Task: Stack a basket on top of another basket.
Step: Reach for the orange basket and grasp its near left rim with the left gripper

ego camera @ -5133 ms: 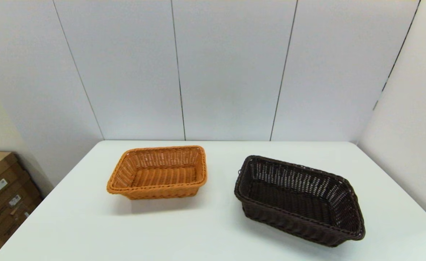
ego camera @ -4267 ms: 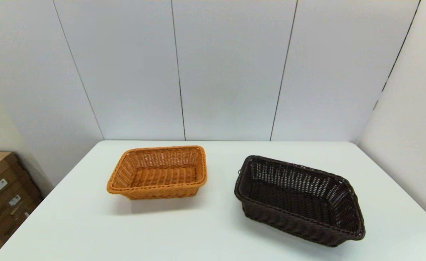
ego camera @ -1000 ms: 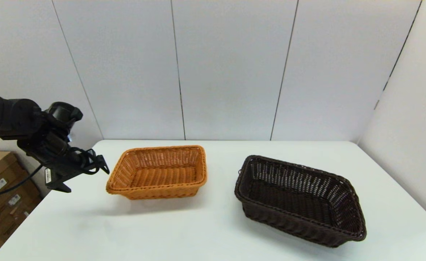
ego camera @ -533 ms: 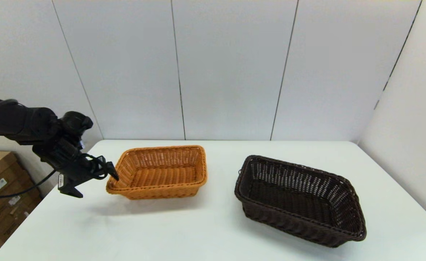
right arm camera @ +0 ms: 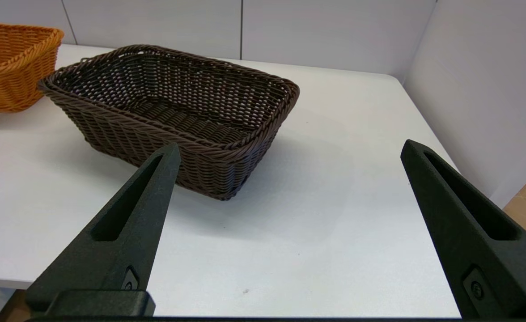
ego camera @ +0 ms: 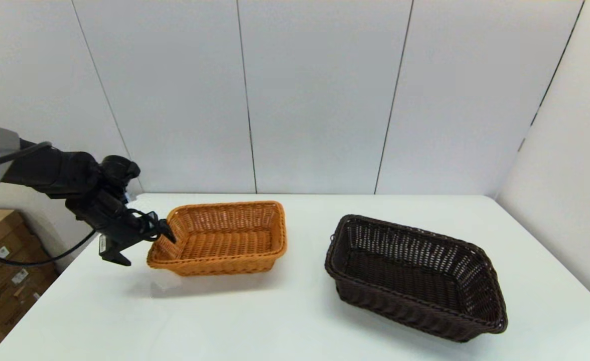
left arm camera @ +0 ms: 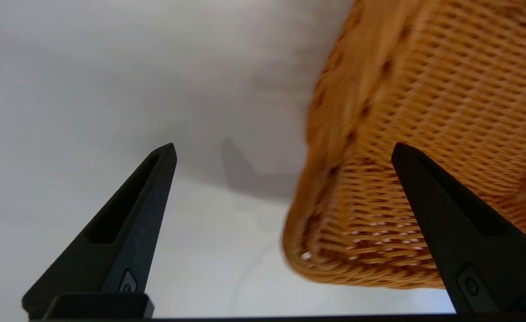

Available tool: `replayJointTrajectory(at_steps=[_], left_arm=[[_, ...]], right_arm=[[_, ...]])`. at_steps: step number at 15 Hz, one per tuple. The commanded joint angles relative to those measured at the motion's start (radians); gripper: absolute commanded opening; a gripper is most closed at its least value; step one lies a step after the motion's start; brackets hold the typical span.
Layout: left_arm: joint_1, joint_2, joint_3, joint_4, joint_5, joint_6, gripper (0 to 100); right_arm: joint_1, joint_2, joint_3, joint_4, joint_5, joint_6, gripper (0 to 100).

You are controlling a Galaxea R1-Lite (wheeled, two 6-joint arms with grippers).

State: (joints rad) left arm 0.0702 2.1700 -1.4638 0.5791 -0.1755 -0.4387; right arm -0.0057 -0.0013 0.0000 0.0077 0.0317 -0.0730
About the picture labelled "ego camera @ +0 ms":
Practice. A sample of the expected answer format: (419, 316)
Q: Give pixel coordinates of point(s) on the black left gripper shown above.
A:
(109, 225)

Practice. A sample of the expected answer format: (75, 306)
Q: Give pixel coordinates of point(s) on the orange wicker basket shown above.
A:
(225, 268)

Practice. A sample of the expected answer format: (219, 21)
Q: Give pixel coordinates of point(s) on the dark brown wicker basket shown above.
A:
(405, 308)

